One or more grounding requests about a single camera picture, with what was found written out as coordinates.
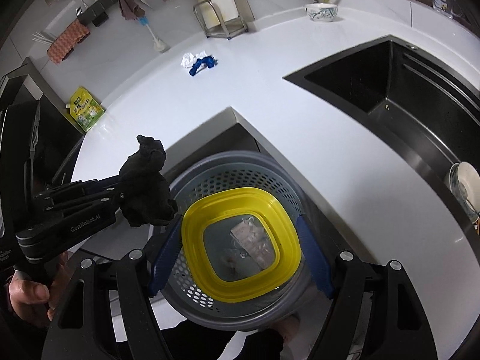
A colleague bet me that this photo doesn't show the blue white bottle brush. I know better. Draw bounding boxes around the blue white bottle brush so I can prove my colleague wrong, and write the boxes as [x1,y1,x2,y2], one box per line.
[137,16,168,53]

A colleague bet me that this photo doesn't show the black cloth rag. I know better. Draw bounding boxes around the black cloth rag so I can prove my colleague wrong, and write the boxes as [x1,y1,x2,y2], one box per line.
[119,135,178,228]

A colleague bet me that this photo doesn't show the black kitchen sink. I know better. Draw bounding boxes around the black kitchen sink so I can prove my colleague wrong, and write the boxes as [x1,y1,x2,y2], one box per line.
[285,36,479,231]

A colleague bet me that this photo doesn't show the person's left hand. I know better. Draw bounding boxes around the person's left hand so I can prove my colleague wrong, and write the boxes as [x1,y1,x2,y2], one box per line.
[8,251,72,327]

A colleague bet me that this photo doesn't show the brown hanging cloth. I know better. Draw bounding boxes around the brown hanging cloth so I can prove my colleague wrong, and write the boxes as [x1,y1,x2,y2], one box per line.
[118,0,145,20]

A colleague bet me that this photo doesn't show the white paper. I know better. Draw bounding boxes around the white paper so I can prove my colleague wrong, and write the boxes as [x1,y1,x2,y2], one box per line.
[181,51,208,69]

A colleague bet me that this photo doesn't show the green yellow refill pouch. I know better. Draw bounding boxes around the green yellow refill pouch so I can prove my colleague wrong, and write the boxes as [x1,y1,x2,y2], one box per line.
[66,86,105,133]

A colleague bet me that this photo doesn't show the white dishes in sink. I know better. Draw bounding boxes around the white dishes in sink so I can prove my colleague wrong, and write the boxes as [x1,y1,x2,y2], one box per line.
[445,162,479,224]

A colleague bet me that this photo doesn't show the grey perforated trash bin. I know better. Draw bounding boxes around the grey perforated trash bin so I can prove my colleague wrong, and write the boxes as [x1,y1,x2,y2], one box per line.
[162,150,312,331]

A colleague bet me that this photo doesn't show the patterned ceramic bowl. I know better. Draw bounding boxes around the patterned ceramic bowl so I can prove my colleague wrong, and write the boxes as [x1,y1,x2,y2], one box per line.
[304,2,338,22]

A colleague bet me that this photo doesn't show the orange wavy sponge cloth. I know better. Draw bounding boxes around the orange wavy sponge cloth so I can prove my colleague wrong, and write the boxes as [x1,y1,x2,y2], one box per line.
[47,19,90,64]

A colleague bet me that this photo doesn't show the blue ribbon scrap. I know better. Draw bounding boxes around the blue ribbon scrap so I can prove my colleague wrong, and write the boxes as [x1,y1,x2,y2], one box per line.
[189,55,217,77]

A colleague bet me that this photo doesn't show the yellow plastic bowl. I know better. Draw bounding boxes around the yellow plastic bowl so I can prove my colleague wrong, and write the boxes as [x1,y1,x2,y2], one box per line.
[181,187,302,303]

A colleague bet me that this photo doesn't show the clear glass measuring cup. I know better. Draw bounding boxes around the clear glass measuring cup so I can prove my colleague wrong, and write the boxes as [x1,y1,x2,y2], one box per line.
[432,0,464,19]

